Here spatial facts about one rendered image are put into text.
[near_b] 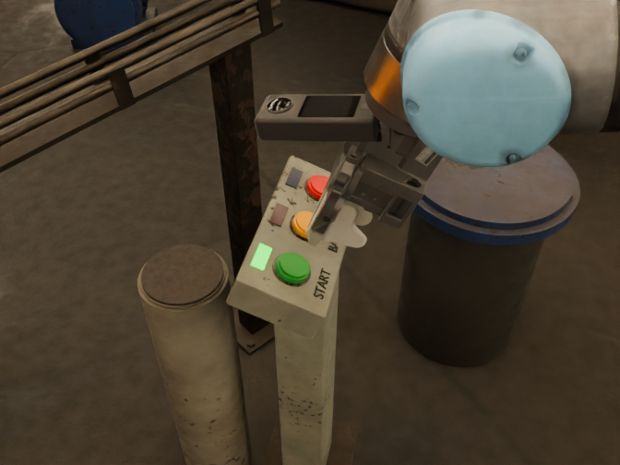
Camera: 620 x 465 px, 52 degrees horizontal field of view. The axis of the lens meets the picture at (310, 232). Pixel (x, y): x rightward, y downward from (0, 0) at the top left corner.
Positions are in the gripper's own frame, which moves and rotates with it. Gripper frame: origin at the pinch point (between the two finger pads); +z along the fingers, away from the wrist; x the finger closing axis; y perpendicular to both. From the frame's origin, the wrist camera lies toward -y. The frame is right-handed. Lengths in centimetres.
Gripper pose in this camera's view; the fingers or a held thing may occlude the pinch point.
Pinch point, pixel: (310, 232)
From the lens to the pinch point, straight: 69.5
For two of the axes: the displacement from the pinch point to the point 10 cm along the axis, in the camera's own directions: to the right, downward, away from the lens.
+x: 2.3, -6.7, 7.0
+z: -3.3, 6.3, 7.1
